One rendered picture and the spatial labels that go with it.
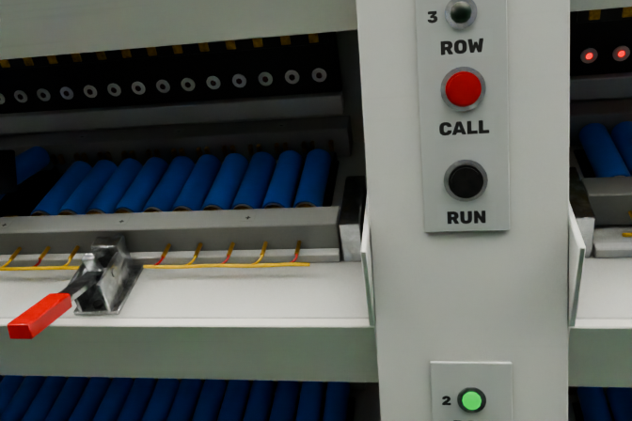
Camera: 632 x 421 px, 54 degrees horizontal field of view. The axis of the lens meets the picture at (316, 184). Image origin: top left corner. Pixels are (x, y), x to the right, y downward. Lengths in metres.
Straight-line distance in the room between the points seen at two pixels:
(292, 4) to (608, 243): 0.21
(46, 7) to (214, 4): 0.09
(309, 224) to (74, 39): 0.16
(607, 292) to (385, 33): 0.17
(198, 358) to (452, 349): 0.14
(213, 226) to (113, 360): 0.10
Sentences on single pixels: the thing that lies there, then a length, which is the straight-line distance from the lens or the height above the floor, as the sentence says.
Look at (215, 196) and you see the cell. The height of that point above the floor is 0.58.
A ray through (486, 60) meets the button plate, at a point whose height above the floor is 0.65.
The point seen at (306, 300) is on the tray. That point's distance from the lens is 0.35.
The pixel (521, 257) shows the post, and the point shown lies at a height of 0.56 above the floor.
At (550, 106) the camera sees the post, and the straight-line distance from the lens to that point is 0.30.
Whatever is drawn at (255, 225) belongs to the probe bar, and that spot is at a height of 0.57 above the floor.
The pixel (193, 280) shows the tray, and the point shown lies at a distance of 0.38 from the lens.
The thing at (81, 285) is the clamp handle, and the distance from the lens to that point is 0.36.
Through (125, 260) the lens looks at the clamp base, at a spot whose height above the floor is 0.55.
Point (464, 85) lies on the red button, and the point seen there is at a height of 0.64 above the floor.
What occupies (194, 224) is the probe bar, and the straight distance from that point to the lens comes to 0.38.
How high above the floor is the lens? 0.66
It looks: 11 degrees down
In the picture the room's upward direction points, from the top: 4 degrees counter-clockwise
